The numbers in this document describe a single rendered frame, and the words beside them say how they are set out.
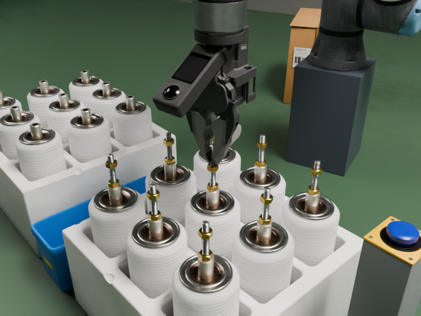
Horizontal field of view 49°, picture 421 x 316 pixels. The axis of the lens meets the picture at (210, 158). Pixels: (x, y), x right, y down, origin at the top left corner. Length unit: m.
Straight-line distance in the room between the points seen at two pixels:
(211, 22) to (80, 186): 0.56
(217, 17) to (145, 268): 0.38
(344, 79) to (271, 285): 0.69
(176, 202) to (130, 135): 0.33
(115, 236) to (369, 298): 0.41
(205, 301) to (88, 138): 0.56
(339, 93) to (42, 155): 0.76
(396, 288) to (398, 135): 1.06
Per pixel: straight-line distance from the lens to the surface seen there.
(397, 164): 1.49
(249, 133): 1.57
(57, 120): 1.17
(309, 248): 0.79
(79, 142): 1.08
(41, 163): 1.04
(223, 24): 0.63
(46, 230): 1.04
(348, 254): 0.83
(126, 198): 0.81
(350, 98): 1.28
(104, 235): 0.81
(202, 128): 0.71
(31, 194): 1.03
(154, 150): 1.14
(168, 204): 0.84
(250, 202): 0.84
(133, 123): 1.12
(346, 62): 1.28
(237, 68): 0.70
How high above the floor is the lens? 0.71
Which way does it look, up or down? 30 degrees down
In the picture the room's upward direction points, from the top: straight up
